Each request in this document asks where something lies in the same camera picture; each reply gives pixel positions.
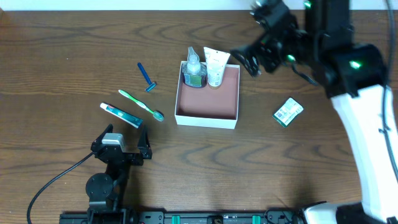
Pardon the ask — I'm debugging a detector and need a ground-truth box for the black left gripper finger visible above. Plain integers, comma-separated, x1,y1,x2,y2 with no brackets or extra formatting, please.
92,124,113,146
137,126,152,159

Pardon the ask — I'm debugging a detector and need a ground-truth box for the left black cable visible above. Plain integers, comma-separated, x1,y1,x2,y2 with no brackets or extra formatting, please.
26,151,95,224

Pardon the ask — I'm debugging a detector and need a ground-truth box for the black cable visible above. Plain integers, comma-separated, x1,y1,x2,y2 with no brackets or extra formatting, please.
26,151,95,224
377,0,398,184

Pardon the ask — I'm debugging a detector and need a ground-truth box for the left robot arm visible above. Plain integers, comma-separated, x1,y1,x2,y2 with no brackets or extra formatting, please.
86,124,152,224

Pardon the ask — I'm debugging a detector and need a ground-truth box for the white box with brown interior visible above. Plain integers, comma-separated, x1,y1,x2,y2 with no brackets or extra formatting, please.
174,64,240,129

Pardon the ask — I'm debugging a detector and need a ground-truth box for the green toothbrush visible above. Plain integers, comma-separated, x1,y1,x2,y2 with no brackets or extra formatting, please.
118,90,164,122

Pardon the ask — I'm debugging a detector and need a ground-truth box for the teal toothpaste tube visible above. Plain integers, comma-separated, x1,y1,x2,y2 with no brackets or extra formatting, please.
100,103,143,129

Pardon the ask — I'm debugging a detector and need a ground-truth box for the white lotion tube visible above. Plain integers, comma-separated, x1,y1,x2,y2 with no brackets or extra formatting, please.
203,47,231,89

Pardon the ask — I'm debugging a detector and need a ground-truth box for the clear soap pump bottle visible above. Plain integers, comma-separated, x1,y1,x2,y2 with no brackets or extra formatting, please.
182,47,207,88

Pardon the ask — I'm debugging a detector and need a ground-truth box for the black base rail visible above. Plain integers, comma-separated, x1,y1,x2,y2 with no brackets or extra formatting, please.
59,209,305,224

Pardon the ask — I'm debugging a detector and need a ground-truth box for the green white soap packet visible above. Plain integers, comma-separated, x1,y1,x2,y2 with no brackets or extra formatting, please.
272,97,303,128

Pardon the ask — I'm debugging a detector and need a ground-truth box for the blue disposable razor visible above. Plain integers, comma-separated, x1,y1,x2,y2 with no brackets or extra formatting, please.
137,62,157,92

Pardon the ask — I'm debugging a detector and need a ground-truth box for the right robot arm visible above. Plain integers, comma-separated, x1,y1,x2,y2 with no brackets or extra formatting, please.
231,0,397,223

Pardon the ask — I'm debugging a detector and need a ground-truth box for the right black cable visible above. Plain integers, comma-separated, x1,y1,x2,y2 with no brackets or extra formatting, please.
377,0,398,184

